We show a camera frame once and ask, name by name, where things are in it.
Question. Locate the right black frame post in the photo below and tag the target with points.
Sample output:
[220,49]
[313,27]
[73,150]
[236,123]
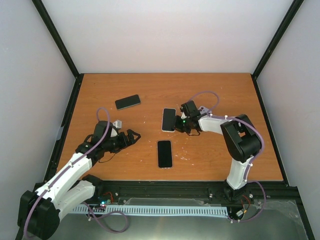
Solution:
[283,26]

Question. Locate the black phone green edge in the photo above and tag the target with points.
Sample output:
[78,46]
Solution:
[127,102]

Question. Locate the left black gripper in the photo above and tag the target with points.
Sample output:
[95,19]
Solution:
[125,143]

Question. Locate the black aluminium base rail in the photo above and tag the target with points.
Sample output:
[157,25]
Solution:
[211,192]

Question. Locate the clear magsafe phone case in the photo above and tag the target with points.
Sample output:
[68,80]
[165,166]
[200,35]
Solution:
[165,168]

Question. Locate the light blue cable duct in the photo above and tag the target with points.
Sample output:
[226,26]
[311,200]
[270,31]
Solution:
[162,211]

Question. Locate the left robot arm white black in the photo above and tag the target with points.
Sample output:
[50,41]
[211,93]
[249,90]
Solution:
[42,210]

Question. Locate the green led controller board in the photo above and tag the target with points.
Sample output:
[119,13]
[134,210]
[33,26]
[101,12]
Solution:
[104,201]

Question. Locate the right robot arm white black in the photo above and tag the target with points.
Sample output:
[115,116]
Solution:
[244,143]

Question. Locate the purple phone case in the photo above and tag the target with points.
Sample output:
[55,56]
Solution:
[203,110]

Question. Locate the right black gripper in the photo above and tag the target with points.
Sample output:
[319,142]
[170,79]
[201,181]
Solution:
[177,127]

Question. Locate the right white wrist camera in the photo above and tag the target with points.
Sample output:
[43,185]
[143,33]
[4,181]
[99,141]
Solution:
[183,116]

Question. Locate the left black frame post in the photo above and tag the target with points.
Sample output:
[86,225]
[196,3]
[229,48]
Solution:
[47,20]

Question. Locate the black frame post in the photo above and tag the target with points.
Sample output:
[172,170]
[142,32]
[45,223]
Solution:
[47,20]
[283,26]

